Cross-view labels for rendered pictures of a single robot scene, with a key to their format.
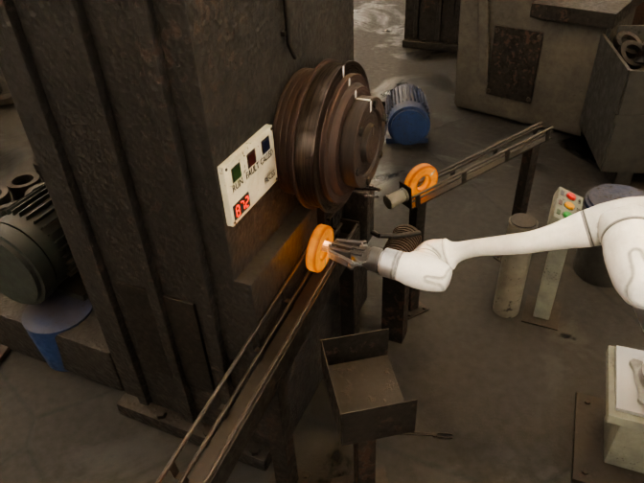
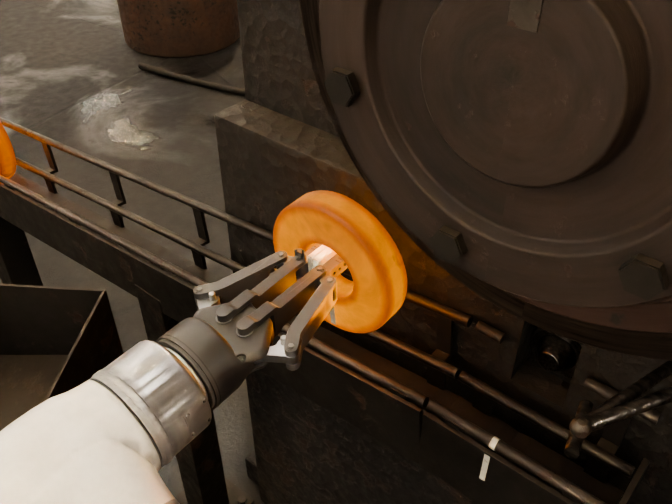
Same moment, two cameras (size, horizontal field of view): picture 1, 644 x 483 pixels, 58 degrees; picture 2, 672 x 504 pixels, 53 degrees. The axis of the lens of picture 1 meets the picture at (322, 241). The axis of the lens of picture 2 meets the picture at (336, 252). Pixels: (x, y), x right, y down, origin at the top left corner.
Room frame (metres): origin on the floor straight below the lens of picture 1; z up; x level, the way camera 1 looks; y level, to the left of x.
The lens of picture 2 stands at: (1.58, -0.51, 1.26)
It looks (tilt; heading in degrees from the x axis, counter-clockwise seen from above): 38 degrees down; 104
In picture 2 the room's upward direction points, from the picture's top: straight up
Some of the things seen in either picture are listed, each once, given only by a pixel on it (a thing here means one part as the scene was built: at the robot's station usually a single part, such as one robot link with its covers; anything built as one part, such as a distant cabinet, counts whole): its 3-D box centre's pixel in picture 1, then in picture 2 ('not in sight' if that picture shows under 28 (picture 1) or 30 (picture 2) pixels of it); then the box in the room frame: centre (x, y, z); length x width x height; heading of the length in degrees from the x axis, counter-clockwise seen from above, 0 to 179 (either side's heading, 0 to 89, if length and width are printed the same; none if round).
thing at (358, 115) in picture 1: (364, 142); (536, 69); (1.60, -0.15, 1.11); 0.28 x 0.06 x 0.28; 154
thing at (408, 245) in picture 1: (399, 286); not in sight; (1.88, -0.32, 0.27); 0.22 x 0.13 x 0.53; 154
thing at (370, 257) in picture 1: (367, 257); (221, 345); (1.38, -0.14, 0.84); 0.09 x 0.08 x 0.07; 65
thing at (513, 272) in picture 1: (514, 267); not in sight; (1.97, -0.85, 0.26); 0.12 x 0.12 x 0.52
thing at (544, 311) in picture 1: (554, 262); not in sight; (1.94, -1.02, 0.31); 0.24 x 0.16 x 0.62; 154
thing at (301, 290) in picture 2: (348, 249); (285, 307); (1.42, -0.08, 0.84); 0.11 x 0.01 x 0.04; 63
